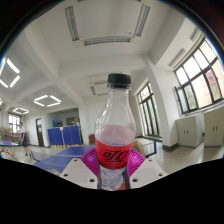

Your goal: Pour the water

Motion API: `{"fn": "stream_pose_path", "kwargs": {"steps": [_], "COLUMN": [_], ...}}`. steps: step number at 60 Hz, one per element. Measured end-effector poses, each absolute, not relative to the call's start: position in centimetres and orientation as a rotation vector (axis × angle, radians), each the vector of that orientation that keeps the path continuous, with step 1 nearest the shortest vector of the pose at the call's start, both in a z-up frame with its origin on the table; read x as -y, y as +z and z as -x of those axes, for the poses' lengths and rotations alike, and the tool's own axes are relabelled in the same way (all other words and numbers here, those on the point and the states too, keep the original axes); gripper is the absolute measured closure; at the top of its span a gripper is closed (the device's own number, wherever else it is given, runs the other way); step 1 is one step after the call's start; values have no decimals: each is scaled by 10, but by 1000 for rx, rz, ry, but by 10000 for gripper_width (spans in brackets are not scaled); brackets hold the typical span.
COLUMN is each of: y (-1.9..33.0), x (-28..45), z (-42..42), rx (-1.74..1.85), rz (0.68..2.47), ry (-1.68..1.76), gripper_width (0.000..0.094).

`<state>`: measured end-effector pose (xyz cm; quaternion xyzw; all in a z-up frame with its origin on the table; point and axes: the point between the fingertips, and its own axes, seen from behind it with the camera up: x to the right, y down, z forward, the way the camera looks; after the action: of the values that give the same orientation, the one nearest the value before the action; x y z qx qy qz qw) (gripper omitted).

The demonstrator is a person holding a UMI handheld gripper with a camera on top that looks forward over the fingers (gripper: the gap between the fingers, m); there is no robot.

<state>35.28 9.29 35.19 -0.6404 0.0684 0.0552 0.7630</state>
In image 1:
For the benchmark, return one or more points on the blue folding partition panels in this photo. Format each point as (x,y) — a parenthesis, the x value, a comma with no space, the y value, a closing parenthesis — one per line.
(64,135)

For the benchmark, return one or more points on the tall black-framed glass doors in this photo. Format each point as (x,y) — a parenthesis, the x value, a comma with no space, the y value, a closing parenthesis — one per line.
(149,111)

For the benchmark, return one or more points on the flat round red coaster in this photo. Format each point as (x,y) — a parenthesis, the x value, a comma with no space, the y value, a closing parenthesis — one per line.
(122,187)

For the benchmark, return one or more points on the blue table with red legs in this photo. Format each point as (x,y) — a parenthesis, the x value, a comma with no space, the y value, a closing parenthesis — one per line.
(8,145)

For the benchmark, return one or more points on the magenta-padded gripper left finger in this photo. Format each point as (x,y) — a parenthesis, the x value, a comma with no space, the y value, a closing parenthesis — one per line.
(76,172)

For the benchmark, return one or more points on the ceiling air conditioner unit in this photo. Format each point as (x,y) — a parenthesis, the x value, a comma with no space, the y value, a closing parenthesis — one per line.
(98,88)
(106,40)

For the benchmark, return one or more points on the wide black-framed window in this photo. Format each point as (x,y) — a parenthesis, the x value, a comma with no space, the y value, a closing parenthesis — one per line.
(200,80)

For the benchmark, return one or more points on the ceiling light strips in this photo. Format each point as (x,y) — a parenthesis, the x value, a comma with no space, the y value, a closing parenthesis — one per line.
(46,100)

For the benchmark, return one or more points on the clear red-labelled drink bottle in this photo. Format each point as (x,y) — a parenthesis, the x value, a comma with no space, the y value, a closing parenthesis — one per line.
(115,133)

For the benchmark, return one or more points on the person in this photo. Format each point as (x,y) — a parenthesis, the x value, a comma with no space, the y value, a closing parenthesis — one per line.
(23,138)

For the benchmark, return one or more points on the dark door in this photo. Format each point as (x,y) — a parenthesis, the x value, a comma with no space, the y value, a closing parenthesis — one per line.
(40,132)

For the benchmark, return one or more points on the beige floor cabinet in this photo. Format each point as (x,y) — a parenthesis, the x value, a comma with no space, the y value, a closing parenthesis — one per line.
(215,128)
(189,131)

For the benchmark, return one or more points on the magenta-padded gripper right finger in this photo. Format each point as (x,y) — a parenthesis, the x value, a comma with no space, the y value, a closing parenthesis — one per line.
(148,172)

